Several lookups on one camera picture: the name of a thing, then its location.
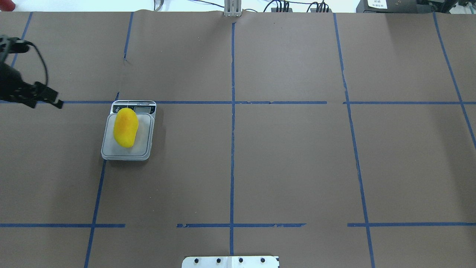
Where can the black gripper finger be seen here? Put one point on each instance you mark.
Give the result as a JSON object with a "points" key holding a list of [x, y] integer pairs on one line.
{"points": [[46, 94]]}

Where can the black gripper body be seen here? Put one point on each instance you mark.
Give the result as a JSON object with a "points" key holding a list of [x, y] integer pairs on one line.
{"points": [[8, 85]]}

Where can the yellow mango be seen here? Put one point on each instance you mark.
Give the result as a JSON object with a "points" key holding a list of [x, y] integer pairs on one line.
{"points": [[125, 127]]}

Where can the red cylinder bottle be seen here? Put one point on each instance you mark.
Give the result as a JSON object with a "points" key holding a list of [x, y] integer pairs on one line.
{"points": [[7, 5]]}

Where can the silver digital kitchen scale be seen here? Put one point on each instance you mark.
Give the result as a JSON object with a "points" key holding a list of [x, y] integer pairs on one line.
{"points": [[145, 110]]}

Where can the black mini computer box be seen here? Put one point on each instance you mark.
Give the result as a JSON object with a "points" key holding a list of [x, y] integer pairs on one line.
{"points": [[387, 6]]}

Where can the aluminium frame post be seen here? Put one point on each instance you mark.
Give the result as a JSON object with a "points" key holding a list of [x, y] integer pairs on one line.
{"points": [[232, 8]]}

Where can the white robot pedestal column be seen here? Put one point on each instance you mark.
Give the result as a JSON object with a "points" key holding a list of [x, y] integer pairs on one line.
{"points": [[231, 262]]}

